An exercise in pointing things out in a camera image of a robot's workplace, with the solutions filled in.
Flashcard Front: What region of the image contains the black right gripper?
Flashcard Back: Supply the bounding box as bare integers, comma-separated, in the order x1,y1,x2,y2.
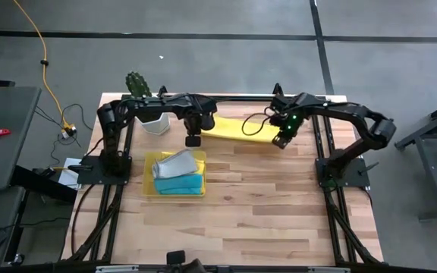
269,93,303,150

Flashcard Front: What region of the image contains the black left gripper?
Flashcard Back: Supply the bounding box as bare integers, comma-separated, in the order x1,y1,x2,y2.
182,94,219,148

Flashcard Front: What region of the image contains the yellow microfiber towel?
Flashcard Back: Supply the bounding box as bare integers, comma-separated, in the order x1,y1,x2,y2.
195,151,207,176
201,115,282,144

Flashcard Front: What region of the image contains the grey microfiber towel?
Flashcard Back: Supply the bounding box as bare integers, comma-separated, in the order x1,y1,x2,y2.
151,148,200,180

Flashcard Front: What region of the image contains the teal microfiber towel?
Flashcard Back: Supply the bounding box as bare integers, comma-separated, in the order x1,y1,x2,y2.
153,173,204,196

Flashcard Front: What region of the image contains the white hexagonal plant pot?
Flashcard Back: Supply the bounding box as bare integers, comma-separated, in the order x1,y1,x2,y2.
134,111,171,137

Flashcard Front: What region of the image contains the yellow translucent plastic tray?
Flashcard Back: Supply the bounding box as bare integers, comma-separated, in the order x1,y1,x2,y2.
141,149,208,199

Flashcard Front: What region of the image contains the green cactus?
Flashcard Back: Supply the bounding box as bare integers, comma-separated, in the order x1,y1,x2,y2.
124,71,153,99

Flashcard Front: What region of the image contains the small black box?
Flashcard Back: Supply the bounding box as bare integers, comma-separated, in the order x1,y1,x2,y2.
165,249,187,266

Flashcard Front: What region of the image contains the white box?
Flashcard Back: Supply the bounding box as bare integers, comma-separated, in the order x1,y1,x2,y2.
56,157,83,190

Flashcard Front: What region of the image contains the black low shelf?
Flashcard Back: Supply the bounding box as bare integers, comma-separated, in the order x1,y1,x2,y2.
10,165,78,202

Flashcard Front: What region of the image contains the grey side table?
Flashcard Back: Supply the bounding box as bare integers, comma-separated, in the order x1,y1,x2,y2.
0,86,42,192

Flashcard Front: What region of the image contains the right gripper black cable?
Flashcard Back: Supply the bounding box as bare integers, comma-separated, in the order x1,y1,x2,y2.
241,106,278,137

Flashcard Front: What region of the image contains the black aluminium table frame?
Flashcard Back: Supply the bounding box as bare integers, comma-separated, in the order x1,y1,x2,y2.
59,82,385,271

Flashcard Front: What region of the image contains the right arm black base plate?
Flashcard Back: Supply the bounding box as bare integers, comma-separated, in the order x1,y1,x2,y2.
315,157,371,190

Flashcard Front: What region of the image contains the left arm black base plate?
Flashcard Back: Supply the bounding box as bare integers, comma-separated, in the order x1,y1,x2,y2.
68,154,133,186

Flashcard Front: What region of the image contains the thin black floor cable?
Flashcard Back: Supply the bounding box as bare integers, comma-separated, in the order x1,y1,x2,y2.
34,102,93,149

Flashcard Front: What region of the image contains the yellow cable plug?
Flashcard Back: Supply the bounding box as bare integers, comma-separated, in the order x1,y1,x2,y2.
61,121,77,136

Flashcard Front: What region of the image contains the silver frame bracket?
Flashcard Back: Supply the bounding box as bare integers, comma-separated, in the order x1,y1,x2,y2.
307,266,351,273
95,265,140,273

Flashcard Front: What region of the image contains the orange extension cable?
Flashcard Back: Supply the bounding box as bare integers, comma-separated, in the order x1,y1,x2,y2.
12,0,76,132

